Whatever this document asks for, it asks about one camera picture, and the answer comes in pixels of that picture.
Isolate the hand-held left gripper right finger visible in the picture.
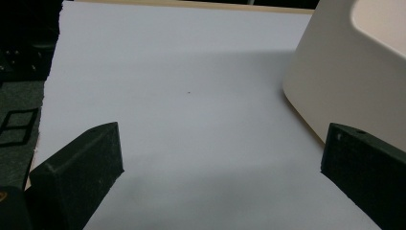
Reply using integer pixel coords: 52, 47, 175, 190
320, 123, 406, 230

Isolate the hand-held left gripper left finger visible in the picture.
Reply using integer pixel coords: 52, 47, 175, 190
23, 122, 124, 230

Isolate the white plastic bin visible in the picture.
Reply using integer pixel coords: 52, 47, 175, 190
282, 0, 406, 152

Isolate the white paper table sheet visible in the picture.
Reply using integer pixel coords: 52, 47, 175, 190
30, 0, 384, 230

